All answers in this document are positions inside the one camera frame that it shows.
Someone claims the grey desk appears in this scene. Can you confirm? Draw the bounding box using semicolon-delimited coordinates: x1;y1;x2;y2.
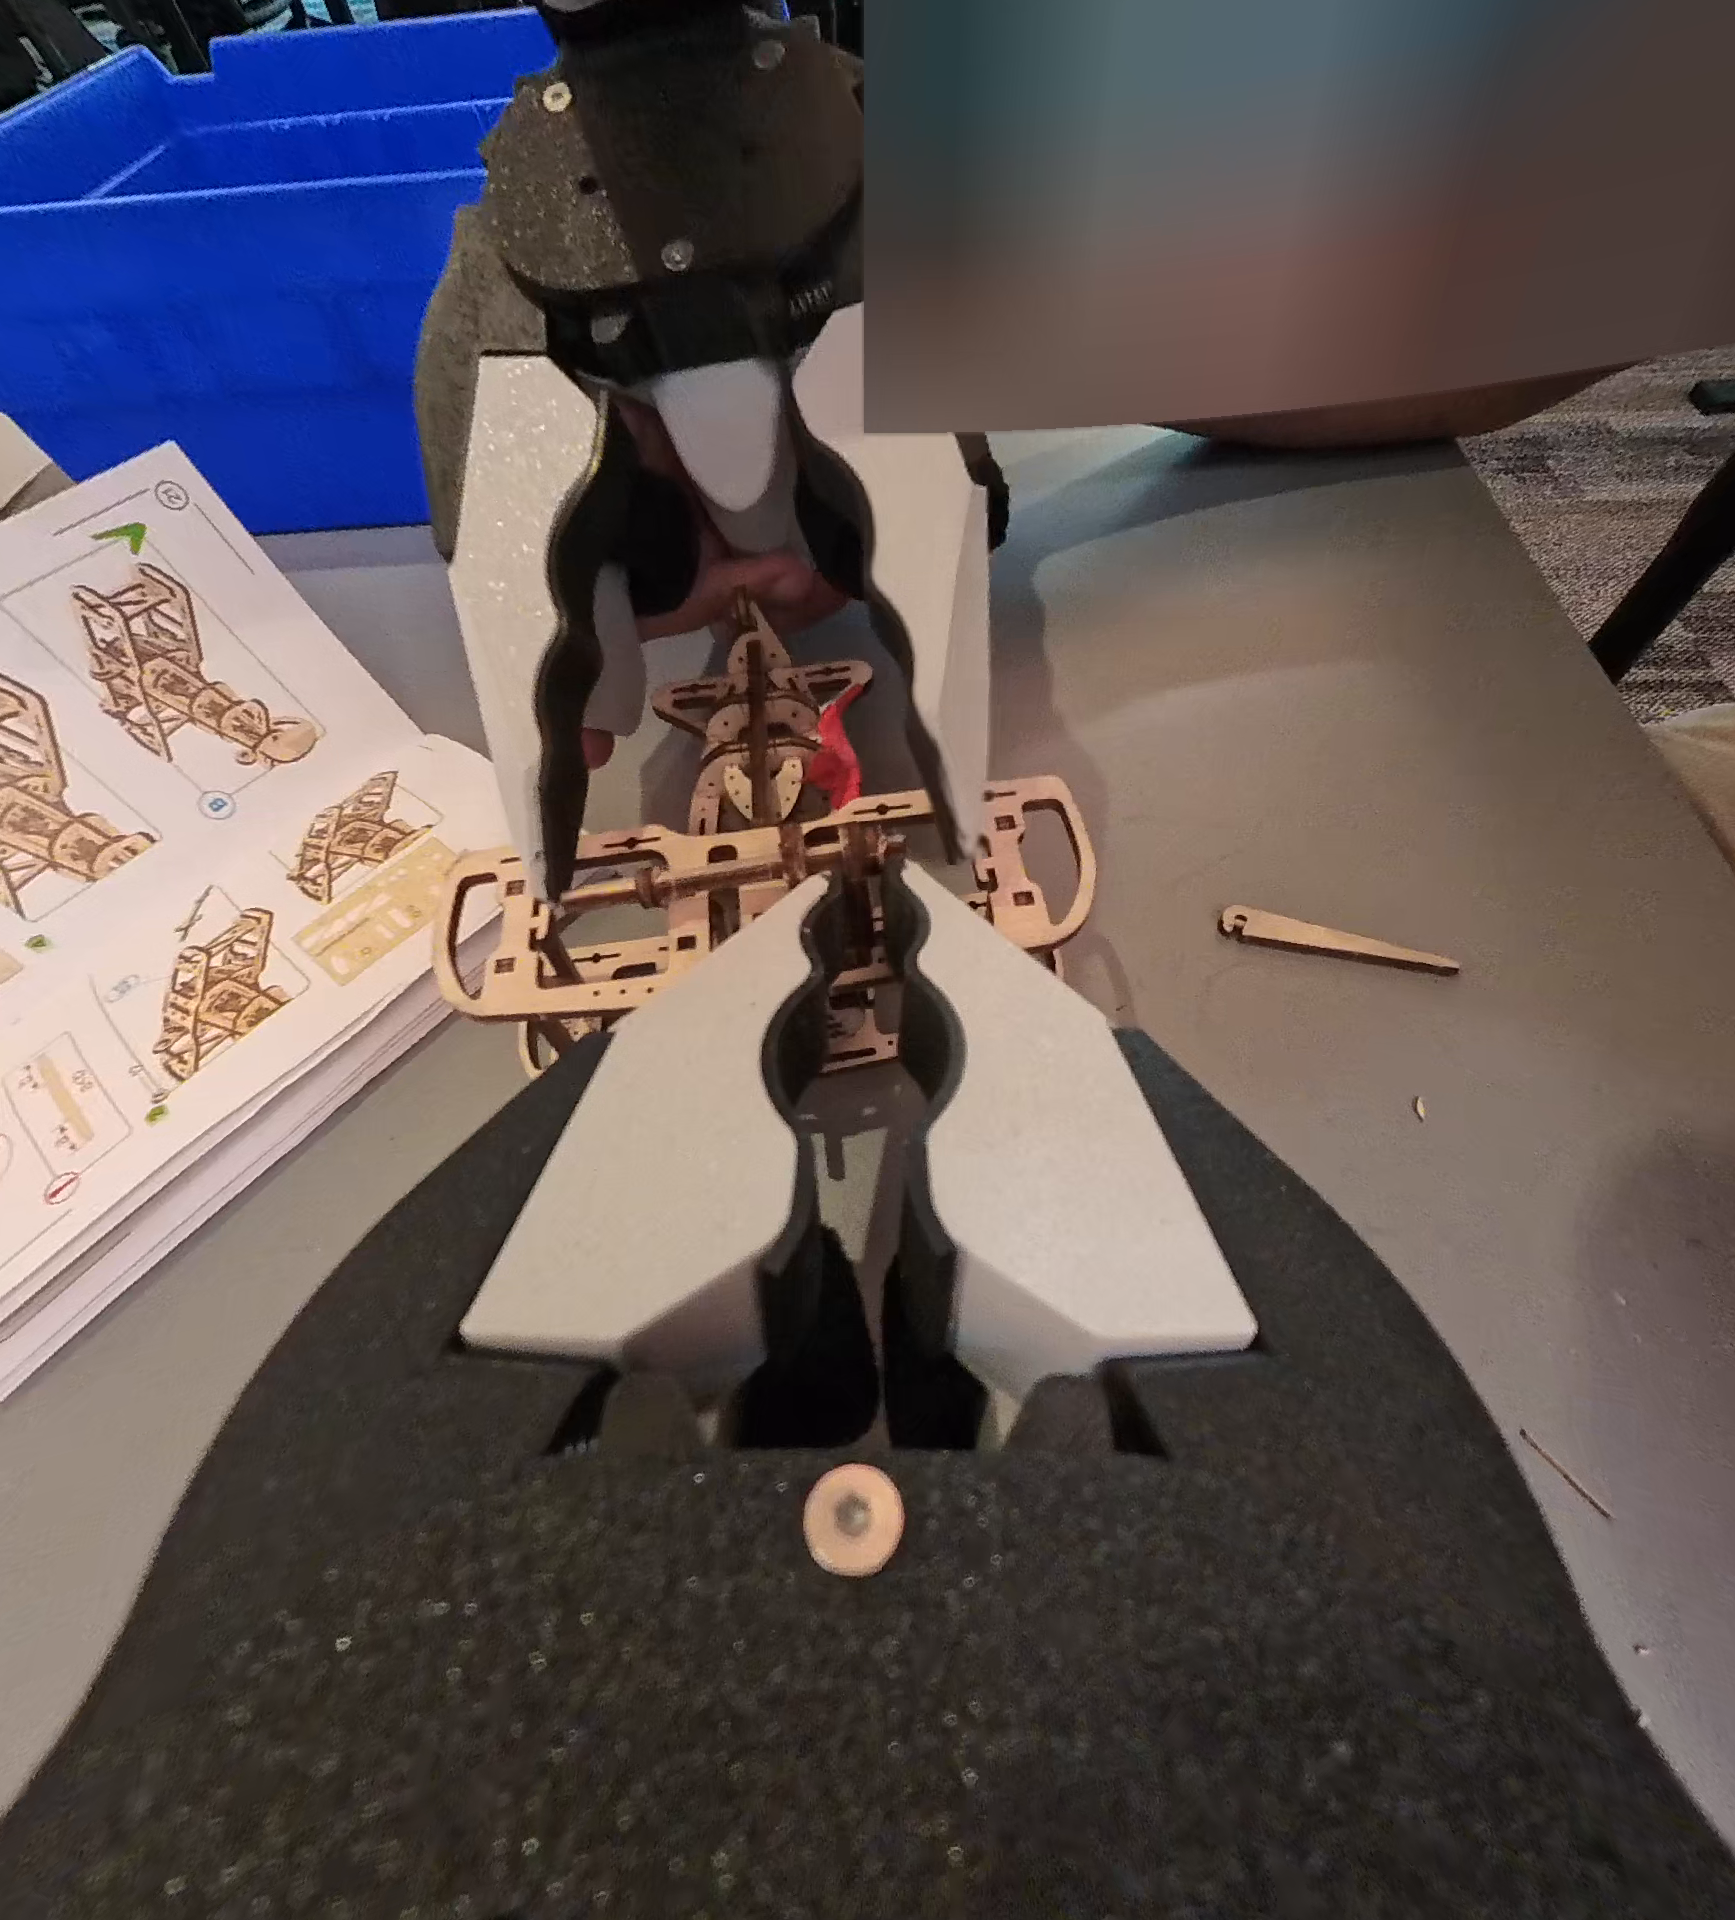
0;426;1735;1920

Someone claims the blue plastic bin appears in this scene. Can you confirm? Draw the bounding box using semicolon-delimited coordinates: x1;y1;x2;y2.
0;6;569;538

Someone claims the black metal leg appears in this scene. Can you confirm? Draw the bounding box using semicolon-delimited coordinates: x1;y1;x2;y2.
1586;336;1735;686

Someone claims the instruction booklet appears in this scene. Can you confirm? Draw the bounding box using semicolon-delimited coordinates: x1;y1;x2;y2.
0;439;511;1406

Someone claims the thin wooden splinter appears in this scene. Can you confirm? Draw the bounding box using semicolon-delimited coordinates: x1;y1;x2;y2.
1516;1425;1616;1522

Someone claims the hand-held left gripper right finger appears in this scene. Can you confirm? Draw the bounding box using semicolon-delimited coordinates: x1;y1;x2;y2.
884;867;1262;1417

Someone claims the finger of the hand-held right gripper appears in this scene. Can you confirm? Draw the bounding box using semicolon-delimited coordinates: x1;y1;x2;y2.
450;350;617;903
804;304;993;867

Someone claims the person's right forearm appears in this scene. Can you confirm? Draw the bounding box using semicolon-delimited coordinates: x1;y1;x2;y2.
1167;355;1590;453

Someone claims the pointed wooden stick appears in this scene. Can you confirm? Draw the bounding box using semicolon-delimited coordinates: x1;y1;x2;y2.
1219;903;1463;978

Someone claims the wooden airplane model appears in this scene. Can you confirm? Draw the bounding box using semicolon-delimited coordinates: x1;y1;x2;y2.
431;584;1103;1083

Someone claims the person's right hand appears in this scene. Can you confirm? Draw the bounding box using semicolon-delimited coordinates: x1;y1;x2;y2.
702;548;847;636

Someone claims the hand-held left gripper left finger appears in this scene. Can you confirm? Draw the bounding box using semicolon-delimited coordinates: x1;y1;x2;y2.
458;873;870;1417

